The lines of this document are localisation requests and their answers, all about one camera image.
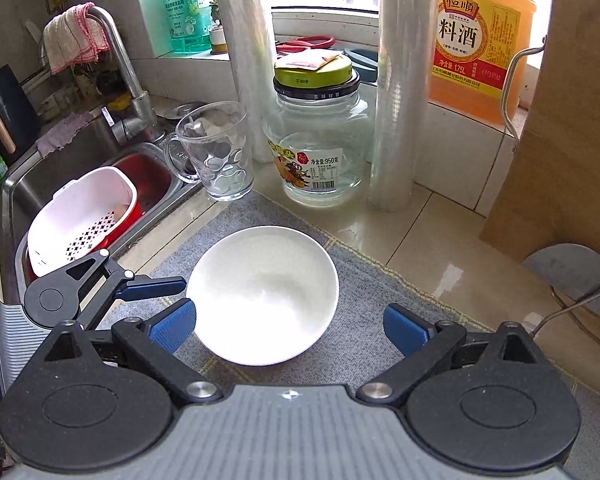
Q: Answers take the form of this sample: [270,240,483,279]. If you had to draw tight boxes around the bamboo cutting board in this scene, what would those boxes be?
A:
[480,0,600,321]

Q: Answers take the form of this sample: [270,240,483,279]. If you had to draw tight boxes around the steel wire rack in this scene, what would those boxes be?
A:
[527,270,600,341]

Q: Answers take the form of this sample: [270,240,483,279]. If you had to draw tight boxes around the dimpled steel knife black handle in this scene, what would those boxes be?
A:
[521,243,600,311]

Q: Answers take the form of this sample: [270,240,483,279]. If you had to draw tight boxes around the grey green checked dish mat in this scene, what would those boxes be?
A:
[95,187,600,478]

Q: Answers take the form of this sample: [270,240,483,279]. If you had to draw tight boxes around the black kitchen appliance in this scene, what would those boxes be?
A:
[0,64,41,166]

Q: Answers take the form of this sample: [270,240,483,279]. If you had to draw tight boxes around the white pink-flower bowl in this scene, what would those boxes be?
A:
[186,225,340,367]

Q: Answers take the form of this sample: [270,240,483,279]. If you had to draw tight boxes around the grey dishcloth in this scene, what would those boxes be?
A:
[36,112,96,158]

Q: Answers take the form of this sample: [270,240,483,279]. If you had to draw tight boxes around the clear glass mug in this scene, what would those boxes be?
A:
[162,101,255,202]

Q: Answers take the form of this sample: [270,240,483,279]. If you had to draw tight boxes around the stainless steel sink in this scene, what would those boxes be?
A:
[0,105,206,306]

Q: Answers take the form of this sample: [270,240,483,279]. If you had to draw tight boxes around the red-handled scissors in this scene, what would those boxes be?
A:
[275,35,337,56]

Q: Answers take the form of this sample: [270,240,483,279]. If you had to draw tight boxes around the teal plastic container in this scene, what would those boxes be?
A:
[342,47,381,83]

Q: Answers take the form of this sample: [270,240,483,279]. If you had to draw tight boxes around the short plastic wrap roll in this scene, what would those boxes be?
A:
[213,0,281,163]

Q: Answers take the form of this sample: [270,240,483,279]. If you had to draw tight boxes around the red plastic basin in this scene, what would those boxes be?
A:
[22,154,176,281]

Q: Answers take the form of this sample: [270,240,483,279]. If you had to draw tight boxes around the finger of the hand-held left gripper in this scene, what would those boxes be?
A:
[65,249,187,331]

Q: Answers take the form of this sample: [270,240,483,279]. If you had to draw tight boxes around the steel faucet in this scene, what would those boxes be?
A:
[87,5,163,146]

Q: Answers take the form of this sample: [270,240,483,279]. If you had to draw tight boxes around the glass jar green lid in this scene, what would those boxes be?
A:
[261,50,376,206]

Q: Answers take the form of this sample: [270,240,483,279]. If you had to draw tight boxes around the brown sachet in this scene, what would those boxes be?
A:
[279,50,342,70]

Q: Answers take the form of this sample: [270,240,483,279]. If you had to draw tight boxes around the orange cooking wine jug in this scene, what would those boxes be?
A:
[427,0,537,123]

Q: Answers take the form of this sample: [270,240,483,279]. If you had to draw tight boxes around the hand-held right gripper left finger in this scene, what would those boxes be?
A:
[41,299,226,407]

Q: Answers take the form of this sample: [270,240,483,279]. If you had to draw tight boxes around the small potted plant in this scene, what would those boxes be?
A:
[208,0,231,55]

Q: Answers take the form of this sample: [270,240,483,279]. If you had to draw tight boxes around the tall plastic wrap roll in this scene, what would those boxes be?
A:
[367,0,441,212]

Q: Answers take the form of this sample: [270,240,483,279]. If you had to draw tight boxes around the white plastic colander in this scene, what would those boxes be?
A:
[27,166,138,277]

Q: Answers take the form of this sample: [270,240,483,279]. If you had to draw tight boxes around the green dish soap bottle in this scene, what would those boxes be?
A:
[159,0,216,56]

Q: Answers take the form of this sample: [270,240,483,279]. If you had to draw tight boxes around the metal sink strainer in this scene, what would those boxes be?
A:
[157,101,206,121]

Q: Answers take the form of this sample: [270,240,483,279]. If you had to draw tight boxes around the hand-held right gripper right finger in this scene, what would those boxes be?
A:
[355,303,537,403]

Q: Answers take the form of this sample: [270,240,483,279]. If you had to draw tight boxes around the white pink-trim rag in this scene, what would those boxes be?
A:
[42,2,112,76]

